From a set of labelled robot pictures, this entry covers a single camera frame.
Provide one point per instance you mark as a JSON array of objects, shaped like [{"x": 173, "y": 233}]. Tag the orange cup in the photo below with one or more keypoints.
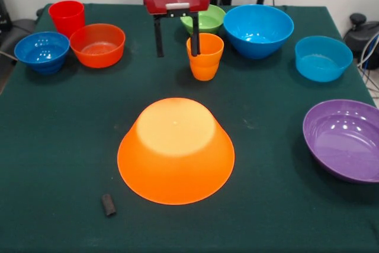
[{"x": 208, "y": 60}]

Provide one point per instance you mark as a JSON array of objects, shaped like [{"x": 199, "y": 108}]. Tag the large orange bowl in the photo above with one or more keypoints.
[{"x": 176, "y": 161}]

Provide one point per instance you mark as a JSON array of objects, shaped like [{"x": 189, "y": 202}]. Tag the green bowl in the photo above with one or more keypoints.
[{"x": 210, "y": 20}]

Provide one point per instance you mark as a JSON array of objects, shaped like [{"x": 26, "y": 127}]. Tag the red-orange bowl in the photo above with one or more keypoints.
[{"x": 97, "y": 48}]

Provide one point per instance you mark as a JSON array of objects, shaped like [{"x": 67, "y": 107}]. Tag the large light blue bowl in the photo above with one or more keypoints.
[{"x": 257, "y": 30}]

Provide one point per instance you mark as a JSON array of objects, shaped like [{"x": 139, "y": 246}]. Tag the red cup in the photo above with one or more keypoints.
[{"x": 66, "y": 16}]

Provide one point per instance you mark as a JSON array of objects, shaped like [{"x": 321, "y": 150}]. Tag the dark blue bowl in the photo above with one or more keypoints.
[{"x": 41, "y": 53}]

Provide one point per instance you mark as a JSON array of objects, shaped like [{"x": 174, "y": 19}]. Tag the small light blue bowl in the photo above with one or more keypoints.
[{"x": 324, "y": 60}]

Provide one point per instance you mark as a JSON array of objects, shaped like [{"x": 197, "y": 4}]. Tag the dark green tablecloth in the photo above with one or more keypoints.
[{"x": 59, "y": 146}]

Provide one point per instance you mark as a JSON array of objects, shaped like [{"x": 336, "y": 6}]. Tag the small black rubber piece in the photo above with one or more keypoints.
[{"x": 108, "y": 205}]

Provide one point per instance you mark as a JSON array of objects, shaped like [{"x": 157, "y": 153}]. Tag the purple bowl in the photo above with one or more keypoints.
[{"x": 343, "y": 143}]

